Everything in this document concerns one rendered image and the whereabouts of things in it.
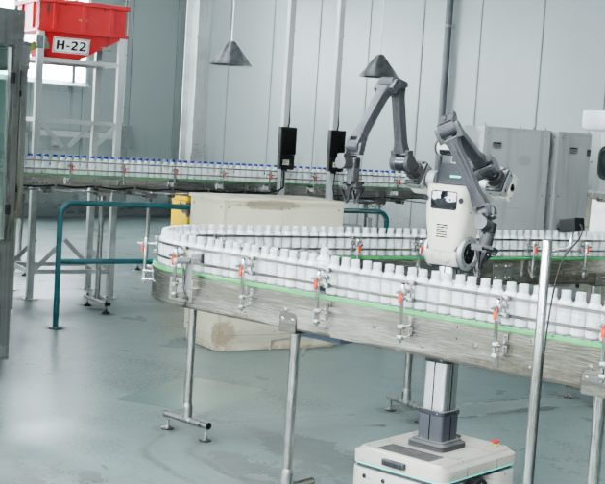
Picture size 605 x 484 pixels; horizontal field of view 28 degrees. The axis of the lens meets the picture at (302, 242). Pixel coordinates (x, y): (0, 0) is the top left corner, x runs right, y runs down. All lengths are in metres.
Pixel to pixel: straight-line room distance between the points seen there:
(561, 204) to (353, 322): 6.79
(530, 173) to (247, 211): 3.28
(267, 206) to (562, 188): 3.50
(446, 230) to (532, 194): 5.96
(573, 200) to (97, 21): 4.84
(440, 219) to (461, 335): 0.93
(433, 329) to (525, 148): 6.64
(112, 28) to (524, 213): 4.26
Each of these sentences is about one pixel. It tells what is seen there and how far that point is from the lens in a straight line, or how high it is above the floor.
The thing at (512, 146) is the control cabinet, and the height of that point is 1.71.
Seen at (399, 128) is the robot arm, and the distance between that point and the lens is 5.63.
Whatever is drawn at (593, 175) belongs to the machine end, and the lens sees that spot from 9.01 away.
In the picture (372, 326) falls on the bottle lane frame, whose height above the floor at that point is 0.90.
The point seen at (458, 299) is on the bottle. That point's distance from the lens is 4.84.
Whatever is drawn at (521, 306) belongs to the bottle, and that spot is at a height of 1.08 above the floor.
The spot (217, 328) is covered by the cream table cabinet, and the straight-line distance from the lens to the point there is 9.25.
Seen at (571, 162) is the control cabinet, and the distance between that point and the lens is 11.81.
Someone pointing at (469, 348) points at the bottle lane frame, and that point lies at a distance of 4.80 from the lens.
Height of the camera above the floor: 1.67
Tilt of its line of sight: 5 degrees down
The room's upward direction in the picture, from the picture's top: 4 degrees clockwise
